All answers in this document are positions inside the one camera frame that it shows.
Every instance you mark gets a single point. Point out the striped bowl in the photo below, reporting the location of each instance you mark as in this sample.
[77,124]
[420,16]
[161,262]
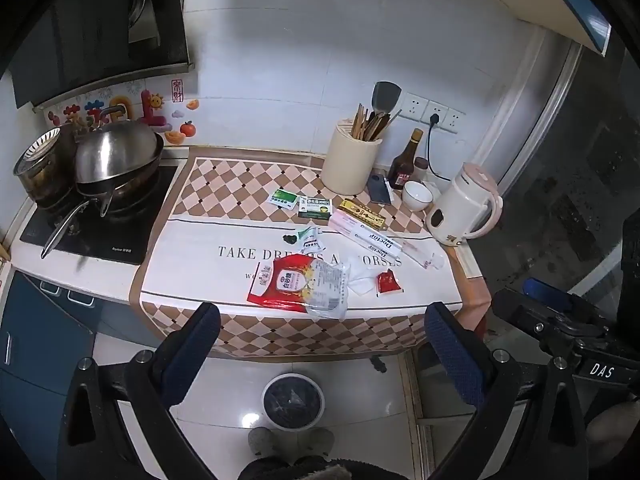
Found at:
[37,142]

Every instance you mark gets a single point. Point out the checkered table mat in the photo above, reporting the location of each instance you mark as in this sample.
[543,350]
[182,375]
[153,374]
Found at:
[215,270]

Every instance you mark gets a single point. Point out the person's dark trousers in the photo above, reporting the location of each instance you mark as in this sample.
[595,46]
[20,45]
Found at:
[280,470]

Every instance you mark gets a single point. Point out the white pink electric kettle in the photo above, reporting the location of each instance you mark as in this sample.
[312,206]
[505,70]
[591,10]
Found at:
[460,205]

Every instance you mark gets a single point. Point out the dark smartphone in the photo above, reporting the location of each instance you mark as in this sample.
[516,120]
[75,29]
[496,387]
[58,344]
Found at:
[379,189]

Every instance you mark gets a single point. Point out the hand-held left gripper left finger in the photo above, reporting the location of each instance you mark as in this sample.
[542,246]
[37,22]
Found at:
[194,347]

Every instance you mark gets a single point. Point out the white green label medicine box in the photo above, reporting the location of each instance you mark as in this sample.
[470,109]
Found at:
[316,207]

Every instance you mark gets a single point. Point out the upper wall cabinet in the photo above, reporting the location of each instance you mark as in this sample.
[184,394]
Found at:
[565,0]

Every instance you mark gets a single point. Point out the dark sauce bottle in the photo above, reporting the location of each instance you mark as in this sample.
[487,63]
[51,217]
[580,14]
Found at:
[400,167]

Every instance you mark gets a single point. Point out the yellow cardboard box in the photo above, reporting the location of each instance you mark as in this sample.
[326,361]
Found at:
[362,214]

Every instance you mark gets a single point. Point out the cream utensil holder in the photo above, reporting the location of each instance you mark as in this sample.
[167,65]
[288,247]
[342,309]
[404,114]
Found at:
[347,165]

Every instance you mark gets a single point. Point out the red sauce sachet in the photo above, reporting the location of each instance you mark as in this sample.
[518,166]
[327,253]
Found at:
[389,282]

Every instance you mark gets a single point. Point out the glass sliding door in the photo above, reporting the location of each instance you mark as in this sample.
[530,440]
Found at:
[565,175]

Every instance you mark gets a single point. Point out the crumpled green white wrapper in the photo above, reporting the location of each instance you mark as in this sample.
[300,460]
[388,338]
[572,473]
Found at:
[307,240]

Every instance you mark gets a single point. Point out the small brown cap jar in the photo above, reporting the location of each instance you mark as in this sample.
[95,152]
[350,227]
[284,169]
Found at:
[421,167]

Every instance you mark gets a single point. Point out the red white sugar bag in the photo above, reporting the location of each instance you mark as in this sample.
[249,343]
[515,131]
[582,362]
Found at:
[280,285]

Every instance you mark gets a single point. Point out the person's right forearm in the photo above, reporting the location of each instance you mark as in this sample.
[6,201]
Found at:
[615,427]

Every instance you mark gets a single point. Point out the steel wok lid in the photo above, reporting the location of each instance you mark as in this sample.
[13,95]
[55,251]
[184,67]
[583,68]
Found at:
[117,147]

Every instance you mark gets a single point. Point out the colourful printed box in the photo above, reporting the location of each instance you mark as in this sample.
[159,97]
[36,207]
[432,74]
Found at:
[150,110]

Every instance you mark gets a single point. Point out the dark cooking pot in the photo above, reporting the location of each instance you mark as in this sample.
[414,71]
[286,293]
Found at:
[42,180]

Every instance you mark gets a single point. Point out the white ceramic bowl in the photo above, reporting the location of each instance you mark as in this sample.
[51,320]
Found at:
[416,196]

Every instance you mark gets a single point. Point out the pink toothpaste box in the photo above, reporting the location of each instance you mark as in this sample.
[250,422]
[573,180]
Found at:
[345,222]

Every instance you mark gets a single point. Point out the black cooktop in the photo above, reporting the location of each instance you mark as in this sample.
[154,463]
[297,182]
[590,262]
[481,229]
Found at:
[130,235]

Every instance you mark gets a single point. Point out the crumpled white tissue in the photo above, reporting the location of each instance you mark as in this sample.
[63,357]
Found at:
[362,277]

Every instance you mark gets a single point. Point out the round white trash bin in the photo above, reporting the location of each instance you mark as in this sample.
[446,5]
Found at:
[293,402]

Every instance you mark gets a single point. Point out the black range hood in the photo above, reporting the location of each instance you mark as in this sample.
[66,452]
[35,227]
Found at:
[90,25]

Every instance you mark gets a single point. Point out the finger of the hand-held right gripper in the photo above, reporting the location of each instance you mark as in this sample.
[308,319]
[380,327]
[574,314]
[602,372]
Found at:
[520,312]
[545,288]

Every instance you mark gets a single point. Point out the bundle of wooden chopsticks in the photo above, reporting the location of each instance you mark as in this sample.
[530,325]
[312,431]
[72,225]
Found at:
[367,122]

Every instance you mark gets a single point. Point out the small black floor object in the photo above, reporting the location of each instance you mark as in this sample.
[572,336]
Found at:
[378,363]

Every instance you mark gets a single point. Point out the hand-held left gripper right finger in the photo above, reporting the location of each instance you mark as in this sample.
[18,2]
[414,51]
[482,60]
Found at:
[454,355]

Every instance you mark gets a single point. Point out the grey spatula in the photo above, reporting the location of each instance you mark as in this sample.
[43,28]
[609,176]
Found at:
[386,95]

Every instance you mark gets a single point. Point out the white wall outlet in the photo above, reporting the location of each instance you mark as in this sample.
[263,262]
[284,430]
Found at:
[439,110]
[414,106]
[453,120]

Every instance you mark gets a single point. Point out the clear plastic wrapper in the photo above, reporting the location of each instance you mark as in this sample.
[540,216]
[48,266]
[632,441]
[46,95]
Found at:
[422,255]

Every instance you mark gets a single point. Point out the white toothpaste box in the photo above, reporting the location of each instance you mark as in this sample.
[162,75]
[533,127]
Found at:
[377,245]

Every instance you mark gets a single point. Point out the blue kitchen cabinet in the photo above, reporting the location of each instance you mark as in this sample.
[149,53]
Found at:
[35,340]

